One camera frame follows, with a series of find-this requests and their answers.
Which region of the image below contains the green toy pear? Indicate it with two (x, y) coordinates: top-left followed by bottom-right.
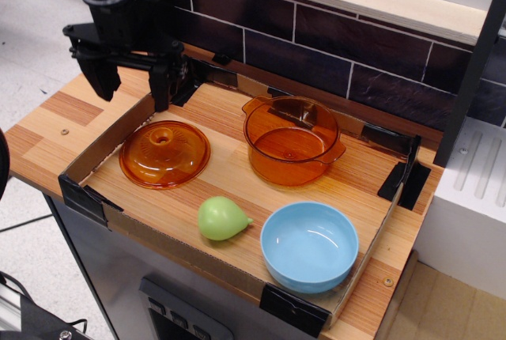
(198, 196), (254, 241)

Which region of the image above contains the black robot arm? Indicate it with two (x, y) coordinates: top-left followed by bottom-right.
(63, 0), (188, 111)

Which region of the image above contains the orange transparent pot lid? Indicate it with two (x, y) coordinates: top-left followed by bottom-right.
(119, 120), (211, 189)

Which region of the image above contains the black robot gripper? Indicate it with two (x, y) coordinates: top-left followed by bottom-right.
(63, 0), (188, 112)

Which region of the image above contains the black braided cable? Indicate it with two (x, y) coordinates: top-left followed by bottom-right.
(0, 270), (89, 340)

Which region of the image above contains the white toy sink drainboard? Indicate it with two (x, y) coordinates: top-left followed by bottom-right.
(414, 118), (505, 298)

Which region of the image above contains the black vertical post right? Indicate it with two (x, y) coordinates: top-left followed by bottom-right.
(433, 0), (505, 168)

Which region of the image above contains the light blue bowl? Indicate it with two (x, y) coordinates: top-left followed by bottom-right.
(260, 202), (359, 294)

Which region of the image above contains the toy oven front panel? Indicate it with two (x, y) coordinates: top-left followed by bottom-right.
(138, 275), (235, 340)

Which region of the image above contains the orange transparent pot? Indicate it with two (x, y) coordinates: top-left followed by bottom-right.
(242, 96), (346, 187)

